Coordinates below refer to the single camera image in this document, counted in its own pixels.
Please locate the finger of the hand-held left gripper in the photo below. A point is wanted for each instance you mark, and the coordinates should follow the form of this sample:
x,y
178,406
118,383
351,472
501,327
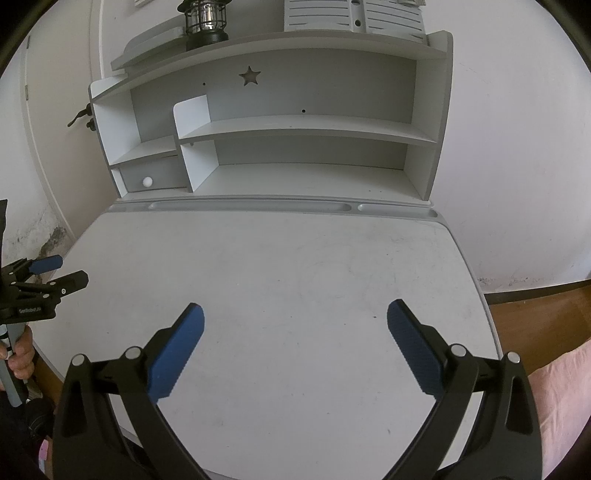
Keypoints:
x,y
69,282
48,263

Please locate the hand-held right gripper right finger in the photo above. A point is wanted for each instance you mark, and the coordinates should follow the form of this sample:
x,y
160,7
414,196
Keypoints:
x,y
413,350

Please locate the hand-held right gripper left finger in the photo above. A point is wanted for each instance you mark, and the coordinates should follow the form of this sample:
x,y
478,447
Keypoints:
x,y
178,355

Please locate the person's left forearm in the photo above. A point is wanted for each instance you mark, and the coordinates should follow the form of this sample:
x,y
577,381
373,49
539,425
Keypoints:
x,y
11,438

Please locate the person's left hand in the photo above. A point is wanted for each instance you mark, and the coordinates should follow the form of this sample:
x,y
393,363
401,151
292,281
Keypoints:
x,y
23,364

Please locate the black shoe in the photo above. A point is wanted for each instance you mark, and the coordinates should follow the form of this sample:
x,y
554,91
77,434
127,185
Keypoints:
x,y
40,420

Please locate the grey drawer with white knob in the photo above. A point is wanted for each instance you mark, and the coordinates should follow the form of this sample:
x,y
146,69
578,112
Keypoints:
x,y
171,175

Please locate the pink bedding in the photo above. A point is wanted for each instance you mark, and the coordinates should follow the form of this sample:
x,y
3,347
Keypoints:
x,y
563,406

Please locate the white door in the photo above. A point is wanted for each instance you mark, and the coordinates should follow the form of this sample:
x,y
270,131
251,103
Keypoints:
x,y
60,69

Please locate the grey flat tray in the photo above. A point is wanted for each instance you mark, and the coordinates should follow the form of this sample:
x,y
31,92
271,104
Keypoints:
x,y
147,46

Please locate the white grey desk shelf unit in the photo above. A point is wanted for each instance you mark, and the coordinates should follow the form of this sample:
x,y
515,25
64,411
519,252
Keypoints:
x,y
300,92

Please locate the black camping lantern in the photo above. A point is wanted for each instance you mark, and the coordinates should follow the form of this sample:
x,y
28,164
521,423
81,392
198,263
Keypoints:
x,y
203,23

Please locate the white light switch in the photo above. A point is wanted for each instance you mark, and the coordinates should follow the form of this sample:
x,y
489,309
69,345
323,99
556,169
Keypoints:
x,y
144,2

